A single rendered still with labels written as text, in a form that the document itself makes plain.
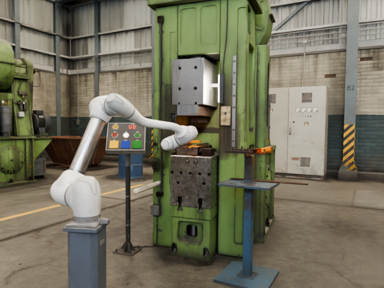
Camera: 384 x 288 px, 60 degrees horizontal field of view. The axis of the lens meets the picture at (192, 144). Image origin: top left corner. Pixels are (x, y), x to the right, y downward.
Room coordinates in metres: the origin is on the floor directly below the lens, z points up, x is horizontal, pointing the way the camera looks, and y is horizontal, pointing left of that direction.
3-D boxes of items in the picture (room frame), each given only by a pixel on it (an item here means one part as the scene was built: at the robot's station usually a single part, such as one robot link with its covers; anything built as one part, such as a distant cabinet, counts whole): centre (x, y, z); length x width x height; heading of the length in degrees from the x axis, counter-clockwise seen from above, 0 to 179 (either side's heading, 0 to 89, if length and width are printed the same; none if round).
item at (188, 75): (3.13, -0.07, 1.56); 0.42 x 0.39 x 0.40; 159
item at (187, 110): (3.14, -0.03, 1.32); 0.42 x 0.20 x 0.10; 159
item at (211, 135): (3.43, -0.18, 1.37); 0.41 x 0.10 x 0.91; 69
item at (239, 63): (3.15, -0.44, 1.15); 0.44 x 0.26 x 2.30; 159
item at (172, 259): (2.90, 0.06, 0.01); 0.58 x 0.39 x 0.01; 69
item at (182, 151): (3.14, -0.03, 0.96); 0.42 x 0.20 x 0.09; 159
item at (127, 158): (3.07, 0.59, 0.54); 0.04 x 0.04 x 1.08; 69
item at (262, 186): (2.54, -0.44, 0.74); 0.40 x 0.30 x 0.02; 62
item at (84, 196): (1.92, 0.62, 0.77); 0.18 x 0.16 x 0.22; 53
